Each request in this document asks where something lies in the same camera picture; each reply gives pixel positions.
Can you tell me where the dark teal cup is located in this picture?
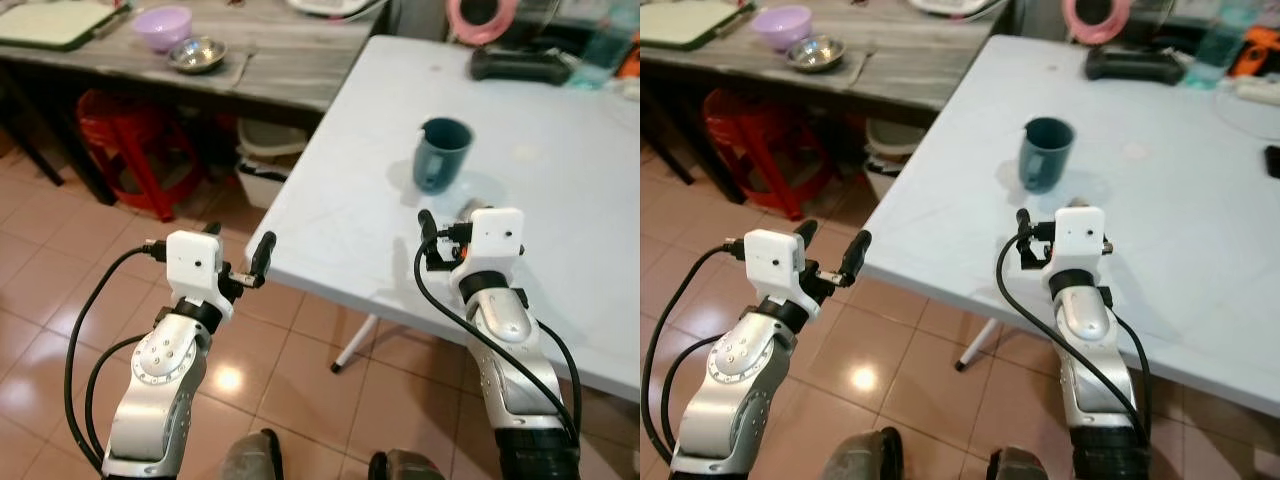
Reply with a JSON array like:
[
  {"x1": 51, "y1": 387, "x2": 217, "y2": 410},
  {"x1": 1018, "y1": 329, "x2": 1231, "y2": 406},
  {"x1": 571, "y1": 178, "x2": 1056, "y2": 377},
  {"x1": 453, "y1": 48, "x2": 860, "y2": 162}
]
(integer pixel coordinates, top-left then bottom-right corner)
[
  {"x1": 1017, "y1": 116, "x2": 1077, "y2": 195},
  {"x1": 413, "y1": 116, "x2": 475, "y2": 197}
]

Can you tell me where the white plastic bin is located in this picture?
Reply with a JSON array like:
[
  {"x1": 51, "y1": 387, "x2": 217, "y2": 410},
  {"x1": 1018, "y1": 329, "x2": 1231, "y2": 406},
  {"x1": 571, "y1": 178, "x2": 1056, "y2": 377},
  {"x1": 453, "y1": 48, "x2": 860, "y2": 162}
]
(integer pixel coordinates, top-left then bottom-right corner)
[
  {"x1": 235, "y1": 117, "x2": 310, "y2": 210},
  {"x1": 861, "y1": 117, "x2": 927, "y2": 203}
]

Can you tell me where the red plastic stool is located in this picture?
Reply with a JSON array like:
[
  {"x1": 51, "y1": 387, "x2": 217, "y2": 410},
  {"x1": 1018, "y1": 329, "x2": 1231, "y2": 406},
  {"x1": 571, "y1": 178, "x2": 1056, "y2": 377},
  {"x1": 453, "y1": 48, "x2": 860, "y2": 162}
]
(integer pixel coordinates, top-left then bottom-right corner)
[
  {"x1": 702, "y1": 87, "x2": 823, "y2": 223},
  {"x1": 76, "y1": 87, "x2": 203, "y2": 223}
]

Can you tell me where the white table leg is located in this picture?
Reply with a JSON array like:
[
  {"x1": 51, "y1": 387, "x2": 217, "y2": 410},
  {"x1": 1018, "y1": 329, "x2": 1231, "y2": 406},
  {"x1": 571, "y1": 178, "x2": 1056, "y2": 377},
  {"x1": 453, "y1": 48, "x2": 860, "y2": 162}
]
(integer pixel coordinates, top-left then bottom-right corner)
[
  {"x1": 954, "y1": 317, "x2": 1003, "y2": 373},
  {"x1": 329, "y1": 314, "x2": 382, "y2": 375}
]

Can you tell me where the small steel bowl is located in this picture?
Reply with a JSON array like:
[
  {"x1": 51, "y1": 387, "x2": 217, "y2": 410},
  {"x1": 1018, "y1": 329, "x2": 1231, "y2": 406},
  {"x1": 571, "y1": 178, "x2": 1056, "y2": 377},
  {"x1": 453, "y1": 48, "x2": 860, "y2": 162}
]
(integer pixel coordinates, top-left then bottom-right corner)
[
  {"x1": 785, "y1": 35, "x2": 847, "y2": 74},
  {"x1": 167, "y1": 36, "x2": 228, "y2": 75}
]

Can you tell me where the grey left robot foot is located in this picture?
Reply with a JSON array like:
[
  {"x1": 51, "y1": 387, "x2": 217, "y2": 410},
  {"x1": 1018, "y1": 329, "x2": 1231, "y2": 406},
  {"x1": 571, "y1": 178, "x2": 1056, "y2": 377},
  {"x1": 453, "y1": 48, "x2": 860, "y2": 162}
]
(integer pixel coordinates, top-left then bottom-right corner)
[
  {"x1": 824, "y1": 427, "x2": 905, "y2": 480},
  {"x1": 221, "y1": 429, "x2": 285, "y2": 480}
]

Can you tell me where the grey robot foot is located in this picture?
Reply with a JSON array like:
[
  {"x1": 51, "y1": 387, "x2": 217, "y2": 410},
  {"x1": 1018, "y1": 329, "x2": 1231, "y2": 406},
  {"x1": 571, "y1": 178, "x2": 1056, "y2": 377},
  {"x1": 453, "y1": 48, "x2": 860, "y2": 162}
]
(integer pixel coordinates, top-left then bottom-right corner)
[
  {"x1": 987, "y1": 446, "x2": 1053, "y2": 480},
  {"x1": 367, "y1": 449, "x2": 447, "y2": 480},
  {"x1": 824, "y1": 427, "x2": 905, "y2": 480},
  {"x1": 221, "y1": 429, "x2": 285, "y2": 480}
]

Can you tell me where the black game controller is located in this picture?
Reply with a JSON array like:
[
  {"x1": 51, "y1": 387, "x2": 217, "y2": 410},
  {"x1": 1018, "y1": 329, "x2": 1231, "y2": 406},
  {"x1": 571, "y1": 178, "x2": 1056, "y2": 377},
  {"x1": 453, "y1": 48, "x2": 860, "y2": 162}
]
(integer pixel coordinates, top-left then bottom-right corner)
[
  {"x1": 469, "y1": 46, "x2": 575, "y2": 85},
  {"x1": 1084, "y1": 46, "x2": 1188, "y2": 85}
]

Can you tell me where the purple plastic bowl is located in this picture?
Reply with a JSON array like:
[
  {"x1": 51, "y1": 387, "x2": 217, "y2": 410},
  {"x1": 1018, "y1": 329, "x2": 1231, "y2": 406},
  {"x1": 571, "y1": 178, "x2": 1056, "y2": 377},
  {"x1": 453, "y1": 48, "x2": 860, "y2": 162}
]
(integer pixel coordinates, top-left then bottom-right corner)
[
  {"x1": 132, "y1": 6, "x2": 195, "y2": 54},
  {"x1": 750, "y1": 4, "x2": 814, "y2": 54}
]

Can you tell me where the grey right robot foot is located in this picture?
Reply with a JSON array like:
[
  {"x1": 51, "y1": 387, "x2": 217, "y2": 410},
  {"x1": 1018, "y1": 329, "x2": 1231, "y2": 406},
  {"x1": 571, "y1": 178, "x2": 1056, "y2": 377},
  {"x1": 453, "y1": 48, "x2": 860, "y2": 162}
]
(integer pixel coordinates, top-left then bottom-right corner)
[
  {"x1": 987, "y1": 446, "x2": 1053, "y2": 480},
  {"x1": 367, "y1": 449, "x2": 447, "y2": 480}
]

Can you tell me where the white appliance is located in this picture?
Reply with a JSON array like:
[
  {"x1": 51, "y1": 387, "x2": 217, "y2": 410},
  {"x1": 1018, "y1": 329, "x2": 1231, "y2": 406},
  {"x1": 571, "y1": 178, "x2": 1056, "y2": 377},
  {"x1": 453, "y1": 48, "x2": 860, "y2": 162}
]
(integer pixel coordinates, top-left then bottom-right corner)
[
  {"x1": 907, "y1": 0, "x2": 1008, "y2": 20},
  {"x1": 288, "y1": 0, "x2": 388, "y2": 20}
]

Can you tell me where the pale green cutting board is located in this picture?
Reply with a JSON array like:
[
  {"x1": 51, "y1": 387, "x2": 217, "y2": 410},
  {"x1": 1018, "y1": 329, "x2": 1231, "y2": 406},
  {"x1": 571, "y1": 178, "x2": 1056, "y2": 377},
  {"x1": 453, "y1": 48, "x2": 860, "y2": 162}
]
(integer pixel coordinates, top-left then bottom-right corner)
[
  {"x1": 0, "y1": 0, "x2": 121, "y2": 52},
  {"x1": 640, "y1": 0, "x2": 743, "y2": 52}
]

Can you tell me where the clear teal plastic bottle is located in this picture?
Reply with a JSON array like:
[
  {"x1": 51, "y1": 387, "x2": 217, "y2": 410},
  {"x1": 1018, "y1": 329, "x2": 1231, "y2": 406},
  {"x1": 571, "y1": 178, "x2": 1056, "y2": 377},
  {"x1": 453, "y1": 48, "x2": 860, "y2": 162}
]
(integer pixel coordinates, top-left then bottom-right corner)
[
  {"x1": 573, "y1": 0, "x2": 638, "y2": 92},
  {"x1": 1189, "y1": 0, "x2": 1263, "y2": 92}
]

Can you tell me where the white power strip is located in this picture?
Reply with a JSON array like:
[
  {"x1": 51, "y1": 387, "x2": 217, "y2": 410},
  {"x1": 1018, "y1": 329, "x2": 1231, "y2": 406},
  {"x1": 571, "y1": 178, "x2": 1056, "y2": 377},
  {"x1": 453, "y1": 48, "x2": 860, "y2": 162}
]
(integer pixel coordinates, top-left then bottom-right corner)
[{"x1": 1234, "y1": 79, "x2": 1280, "y2": 108}]

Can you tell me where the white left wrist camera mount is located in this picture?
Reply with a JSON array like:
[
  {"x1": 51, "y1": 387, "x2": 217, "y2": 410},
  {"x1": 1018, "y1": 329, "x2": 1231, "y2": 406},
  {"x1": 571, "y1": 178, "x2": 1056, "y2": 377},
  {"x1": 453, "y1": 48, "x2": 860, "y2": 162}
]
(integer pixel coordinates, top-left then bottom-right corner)
[
  {"x1": 745, "y1": 229, "x2": 807, "y2": 307},
  {"x1": 165, "y1": 230, "x2": 229, "y2": 307}
]

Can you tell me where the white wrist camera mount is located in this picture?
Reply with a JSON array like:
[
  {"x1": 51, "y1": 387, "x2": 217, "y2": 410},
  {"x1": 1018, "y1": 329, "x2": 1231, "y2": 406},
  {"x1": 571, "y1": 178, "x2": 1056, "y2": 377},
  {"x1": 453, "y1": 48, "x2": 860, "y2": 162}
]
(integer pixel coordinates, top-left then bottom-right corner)
[
  {"x1": 745, "y1": 229, "x2": 807, "y2": 307},
  {"x1": 1043, "y1": 206, "x2": 1108, "y2": 278},
  {"x1": 165, "y1": 230, "x2": 229, "y2": 307},
  {"x1": 452, "y1": 207, "x2": 527, "y2": 278}
]

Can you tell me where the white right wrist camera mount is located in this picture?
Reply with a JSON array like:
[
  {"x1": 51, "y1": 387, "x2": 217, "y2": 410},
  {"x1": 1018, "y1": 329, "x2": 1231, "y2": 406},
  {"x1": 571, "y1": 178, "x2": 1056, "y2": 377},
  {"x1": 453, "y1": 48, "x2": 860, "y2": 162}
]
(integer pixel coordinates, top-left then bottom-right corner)
[
  {"x1": 1043, "y1": 206, "x2": 1108, "y2": 278},
  {"x1": 452, "y1": 207, "x2": 527, "y2": 278}
]

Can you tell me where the black table frame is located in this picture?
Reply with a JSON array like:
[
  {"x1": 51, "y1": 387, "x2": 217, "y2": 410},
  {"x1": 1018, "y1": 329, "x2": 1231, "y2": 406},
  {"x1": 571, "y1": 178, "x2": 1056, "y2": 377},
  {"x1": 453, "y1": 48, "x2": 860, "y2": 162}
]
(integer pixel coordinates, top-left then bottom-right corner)
[
  {"x1": 640, "y1": 88, "x2": 737, "y2": 207},
  {"x1": 0, "y1": 62, "x2": 114, "y2": 207}
]

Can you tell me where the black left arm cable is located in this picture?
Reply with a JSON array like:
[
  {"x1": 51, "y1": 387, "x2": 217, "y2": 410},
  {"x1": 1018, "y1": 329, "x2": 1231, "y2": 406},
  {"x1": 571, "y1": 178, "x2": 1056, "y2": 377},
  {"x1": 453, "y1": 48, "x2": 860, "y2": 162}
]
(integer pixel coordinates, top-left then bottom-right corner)
[
  {"x1": 62, "y1": 238, "x2": 171, "y2": 475},
  {"x1": 640, "y1": 238, "x2": 751, "y2": 471}
]

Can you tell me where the pink round ring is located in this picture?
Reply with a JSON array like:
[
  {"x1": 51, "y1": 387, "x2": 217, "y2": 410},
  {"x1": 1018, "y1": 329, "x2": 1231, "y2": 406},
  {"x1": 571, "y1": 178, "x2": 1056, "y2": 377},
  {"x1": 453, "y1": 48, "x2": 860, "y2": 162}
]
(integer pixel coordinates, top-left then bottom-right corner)
[
  {"x1": 1061, "y1": 0, "x2": 1134, "y2": 47},
  {"x1": 445, "y1": 0, "x2": 520, "y2": 47}
]

